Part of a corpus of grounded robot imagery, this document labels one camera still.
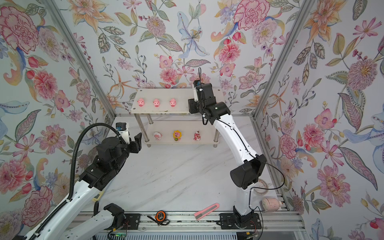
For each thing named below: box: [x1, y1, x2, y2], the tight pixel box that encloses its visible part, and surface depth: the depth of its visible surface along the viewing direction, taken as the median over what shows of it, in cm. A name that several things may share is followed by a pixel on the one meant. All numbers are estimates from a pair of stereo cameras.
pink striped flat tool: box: [194, 203, 220, 221], surface depth 78 cm
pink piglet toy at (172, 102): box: [169, 98, 177, 107], surface depth 78 cm
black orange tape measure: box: [147, 210, 171, 226], surface depth 75 cm
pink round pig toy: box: [152, 131, 163, 141], surface depth 97 cm
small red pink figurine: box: [193, 130, 201, 141], surface depth 98 cm
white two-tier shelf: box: [130, 88, 220, 148], surface depth 89 cm
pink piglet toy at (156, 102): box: [152, 98, 160, 108], surface depth 78 cm
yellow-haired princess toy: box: [172, 130, 183, 142], surface depth 99 cm
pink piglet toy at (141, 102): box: [137, 98, 145, 107], surface depth 79 cm
